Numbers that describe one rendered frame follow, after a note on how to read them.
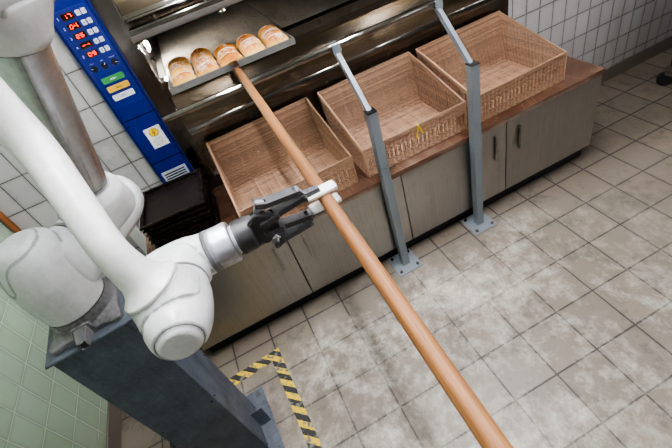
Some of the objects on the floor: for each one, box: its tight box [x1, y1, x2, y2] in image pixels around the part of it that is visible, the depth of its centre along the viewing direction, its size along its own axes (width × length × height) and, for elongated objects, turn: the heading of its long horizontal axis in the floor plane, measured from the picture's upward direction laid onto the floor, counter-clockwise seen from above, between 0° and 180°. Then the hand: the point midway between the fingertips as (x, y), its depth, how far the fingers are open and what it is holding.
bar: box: [162, 0, 497, 277], centre depth 185 cm, size 31×127×118 cm, turn 130°
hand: (323, 196), depth 86 cm, fingers closed on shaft, 3 cm apart
